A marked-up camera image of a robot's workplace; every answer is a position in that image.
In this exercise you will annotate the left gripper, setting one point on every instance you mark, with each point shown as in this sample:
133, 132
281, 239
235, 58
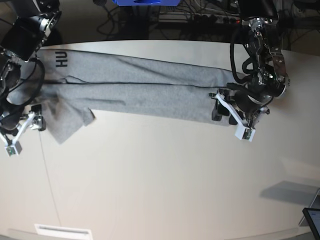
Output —
248, 108

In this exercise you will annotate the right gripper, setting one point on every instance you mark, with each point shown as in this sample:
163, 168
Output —
34, 119

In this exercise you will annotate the grey T-shirt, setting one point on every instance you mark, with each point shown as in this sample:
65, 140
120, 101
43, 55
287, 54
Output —
78, 82

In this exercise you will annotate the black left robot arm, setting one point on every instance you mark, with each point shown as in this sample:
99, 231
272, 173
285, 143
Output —
265, 72

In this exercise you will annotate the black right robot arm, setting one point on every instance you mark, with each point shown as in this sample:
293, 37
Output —
31, 29

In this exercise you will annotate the black tablet screen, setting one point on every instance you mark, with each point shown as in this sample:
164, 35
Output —
312, 221

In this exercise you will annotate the blue plastic part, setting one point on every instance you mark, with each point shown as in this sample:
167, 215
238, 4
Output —
123, 3

